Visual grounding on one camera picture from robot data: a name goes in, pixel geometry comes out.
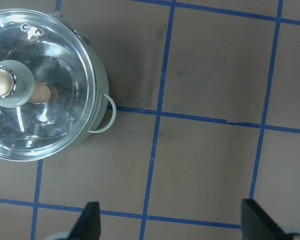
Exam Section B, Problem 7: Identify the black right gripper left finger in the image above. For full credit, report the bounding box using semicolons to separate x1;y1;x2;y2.
66;201;101;240

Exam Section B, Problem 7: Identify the glass pot lid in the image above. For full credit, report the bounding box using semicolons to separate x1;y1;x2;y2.
0;9;97;161

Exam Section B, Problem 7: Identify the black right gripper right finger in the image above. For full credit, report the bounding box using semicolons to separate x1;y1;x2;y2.
240;199;290;240

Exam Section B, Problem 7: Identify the white electric cooking pot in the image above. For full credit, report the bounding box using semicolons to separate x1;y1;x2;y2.
52;11;117;147

